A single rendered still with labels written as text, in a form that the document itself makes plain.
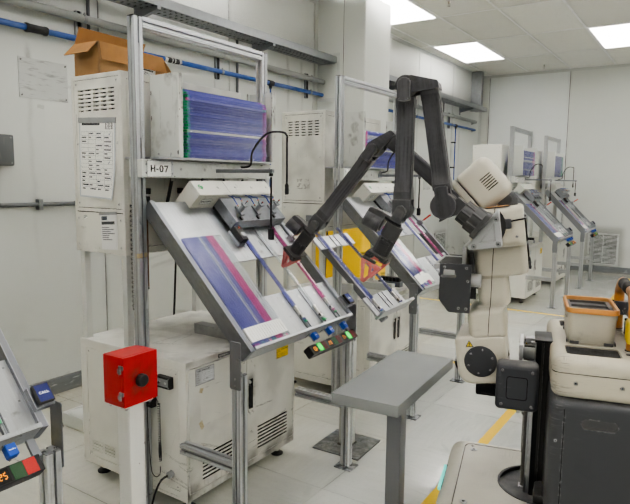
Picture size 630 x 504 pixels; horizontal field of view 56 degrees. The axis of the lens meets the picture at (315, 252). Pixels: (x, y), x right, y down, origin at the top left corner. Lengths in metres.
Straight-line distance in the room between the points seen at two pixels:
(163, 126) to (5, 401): 1.26
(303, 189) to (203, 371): 1.60
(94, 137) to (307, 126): 1.47
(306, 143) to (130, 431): 2.19
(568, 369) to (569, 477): 0.32
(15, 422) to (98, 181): 1.24
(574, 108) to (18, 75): 7.88
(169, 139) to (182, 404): 1.02
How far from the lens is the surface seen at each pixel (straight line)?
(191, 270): 2.21
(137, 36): 2.40
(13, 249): 3.74
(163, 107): 2.45
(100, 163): 2.56
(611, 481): 2.01
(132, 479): 2.04
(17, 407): 1.62
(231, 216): 2.48
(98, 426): 2.84
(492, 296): 2.04
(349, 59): 5.77
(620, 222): 9.70
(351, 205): 3.45
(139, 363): 1.91
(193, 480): 2.52
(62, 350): 4.00
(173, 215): 2.38
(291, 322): 2.33
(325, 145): 3.56
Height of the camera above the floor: 1.31
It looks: 7 degrees down
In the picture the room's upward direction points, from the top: 1 degrees clockwise
